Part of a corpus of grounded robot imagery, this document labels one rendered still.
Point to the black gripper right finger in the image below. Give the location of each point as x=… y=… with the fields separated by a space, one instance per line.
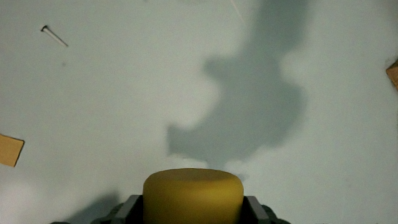
x=254 y=213

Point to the yellow door knob with grey spindle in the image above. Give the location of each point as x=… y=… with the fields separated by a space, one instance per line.
x=192 y=196

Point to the silver wood screw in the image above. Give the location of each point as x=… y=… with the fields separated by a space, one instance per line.
x=43 y=28

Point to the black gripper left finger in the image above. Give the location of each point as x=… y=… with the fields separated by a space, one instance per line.
x=129 y=212

